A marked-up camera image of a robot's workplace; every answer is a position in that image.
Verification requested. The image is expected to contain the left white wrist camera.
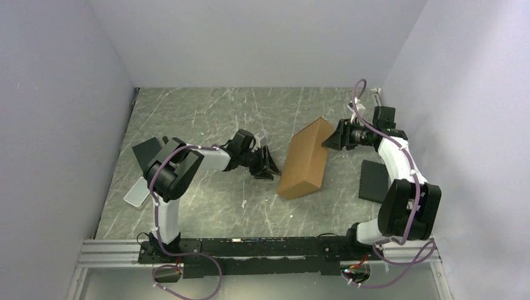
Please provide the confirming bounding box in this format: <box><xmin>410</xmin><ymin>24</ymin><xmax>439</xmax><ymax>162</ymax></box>
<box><xmin>254</xmin><ymin>132</ymin><xmax>268</xmax><ymax>150</ymax></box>

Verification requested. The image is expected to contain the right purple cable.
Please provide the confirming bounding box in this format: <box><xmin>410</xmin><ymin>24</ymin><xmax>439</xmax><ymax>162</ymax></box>
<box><xmin>342</xmin><ymin>78</ymin><xmax>436</xmax><ymax>290</ymax></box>

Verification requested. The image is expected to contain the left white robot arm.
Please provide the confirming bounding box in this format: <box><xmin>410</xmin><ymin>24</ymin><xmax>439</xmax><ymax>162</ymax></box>
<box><xmin>132</xmin><ymin>129</ymin><xmax>281</xmax><ymax>263</ymax></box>

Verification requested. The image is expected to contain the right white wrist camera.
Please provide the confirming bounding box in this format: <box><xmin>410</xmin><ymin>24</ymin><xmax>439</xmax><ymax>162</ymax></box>
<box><xmin>348</xmin><ymin>97</ymin><xmax>366</xmax><ymax>123</ymax></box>

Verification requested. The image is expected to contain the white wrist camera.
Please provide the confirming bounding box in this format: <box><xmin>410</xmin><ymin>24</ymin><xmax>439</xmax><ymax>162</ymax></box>
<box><xmin>348</xmin><ymin>97</ymin><xmax>366</xmax><ymax>123</ymax></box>
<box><xmin>254</xmin><ymin>132</ymin><xmax>268</xmax><ymax>150</ymax></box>

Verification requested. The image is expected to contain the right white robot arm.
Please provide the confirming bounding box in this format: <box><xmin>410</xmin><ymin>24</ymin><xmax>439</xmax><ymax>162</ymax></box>
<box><xmin>322</xmin><ymin>103</ymin><xmax>442</xmax><ymax>259</ymax></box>

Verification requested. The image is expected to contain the left black rectangular pad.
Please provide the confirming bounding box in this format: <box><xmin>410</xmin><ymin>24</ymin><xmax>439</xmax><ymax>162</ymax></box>
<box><xmin>132</xmin><ymin>137</ymin><xmax>162</xmax><ymax>174</ymax></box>

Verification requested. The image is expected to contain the brown cardboard box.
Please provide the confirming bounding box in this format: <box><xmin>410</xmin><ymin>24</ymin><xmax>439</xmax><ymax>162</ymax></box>
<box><xmin>276</xmin><ymin>117</ymin><xmax>334</xmax><ymax>200</ymax></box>

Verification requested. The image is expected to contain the right black rectangular pad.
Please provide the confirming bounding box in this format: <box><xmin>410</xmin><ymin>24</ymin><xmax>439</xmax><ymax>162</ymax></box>
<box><xmin>358</xmin><ymin>160</ymin><xmax>389</xmax><ymax>204</ymax></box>

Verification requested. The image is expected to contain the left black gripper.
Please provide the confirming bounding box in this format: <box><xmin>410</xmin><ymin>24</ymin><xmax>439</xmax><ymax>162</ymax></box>
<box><xmin>240</xmin><ymin>146</ymin><xmax>281</xmax><ymax>181</ymax></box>

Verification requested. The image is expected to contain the black rectangular pad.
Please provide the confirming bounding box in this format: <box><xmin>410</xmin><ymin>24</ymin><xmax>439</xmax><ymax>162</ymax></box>
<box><xmin>358</xmin><ymin>160</ymin><xmax>389</xmax><ymax>204</ymax></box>
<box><xmin>132</xmin><ymin>137</ymin><xmax>162</xmax><ymax>174</ymax></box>

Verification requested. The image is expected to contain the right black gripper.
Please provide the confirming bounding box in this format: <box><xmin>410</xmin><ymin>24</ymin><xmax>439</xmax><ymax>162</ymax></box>
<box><xmin>321</xmin><ymin>119</ymin><xmax>372</xmax><ymax>152</ymax></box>

